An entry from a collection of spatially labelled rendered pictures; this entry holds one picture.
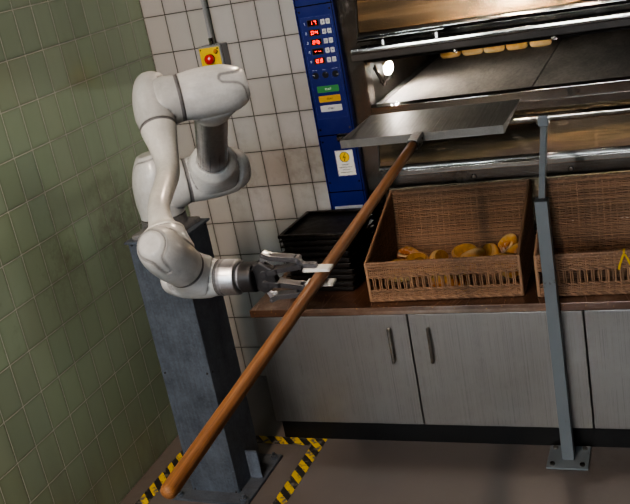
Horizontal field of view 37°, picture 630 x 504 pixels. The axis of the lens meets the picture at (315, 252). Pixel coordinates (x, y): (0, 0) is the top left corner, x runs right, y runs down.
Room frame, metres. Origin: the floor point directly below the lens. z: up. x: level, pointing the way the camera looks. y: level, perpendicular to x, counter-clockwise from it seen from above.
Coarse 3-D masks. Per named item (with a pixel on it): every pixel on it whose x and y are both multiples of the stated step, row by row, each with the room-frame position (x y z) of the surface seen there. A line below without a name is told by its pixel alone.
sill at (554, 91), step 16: (592, 80) 3.33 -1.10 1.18; (608, 80) 3.28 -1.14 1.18; (624, 80) 3.24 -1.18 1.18; (448, 96) 3.54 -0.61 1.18; (464, 96) 3.48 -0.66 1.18; (480, 96) 3.44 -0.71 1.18; (496, 96) 3.42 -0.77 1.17; (512, 96) 3.39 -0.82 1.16; (528, 96) 3.37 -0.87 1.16; (544, 96) 3.35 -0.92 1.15; (560, 96) 3.32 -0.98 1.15; (384, 112) 3.59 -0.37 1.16
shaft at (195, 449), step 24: (408, 144) 2.88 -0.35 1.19; (384, 192) 2.54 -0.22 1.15; (360, 216) 2.35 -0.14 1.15; (312, 288) 1.99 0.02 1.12; (288, 312) 1.88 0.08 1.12; (264, 360) 1.71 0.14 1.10; (240, 384) 1.62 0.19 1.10; (216, 432) 1.49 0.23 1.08; (192, 456) 1.42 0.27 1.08; (168, 480) 1.36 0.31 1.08
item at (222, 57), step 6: (222, 42) 3.82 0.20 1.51; (198, 48) 3.80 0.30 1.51; (204, 48) 3.79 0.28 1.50; (210, 48) 3.78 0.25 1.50; (216, 48) 3.77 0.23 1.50; (222, 48) 3.78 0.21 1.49; (204, 54) 3.79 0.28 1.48; (210, 54) 3.78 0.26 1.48; (216, 54) 3.77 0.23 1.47; (222, 54) 3.77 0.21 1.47; (228, 54) 3.82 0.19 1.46; (216, 60) 3.77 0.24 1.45; (222, 60) 3.77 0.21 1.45; (228, 60) 3.81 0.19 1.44
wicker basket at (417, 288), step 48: (432, 192) 3.49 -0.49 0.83; (480, 192) 3.41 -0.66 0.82; (528, 192) 3.27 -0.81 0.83; (384, 240) 3.37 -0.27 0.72; (432, 240) 3.45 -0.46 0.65; (480, 240) 3.38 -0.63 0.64; (528, 240) 3.16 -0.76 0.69; (384, 288) 3.21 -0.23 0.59; (432, 288) 3.04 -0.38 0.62; (480, 288) 3.04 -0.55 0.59
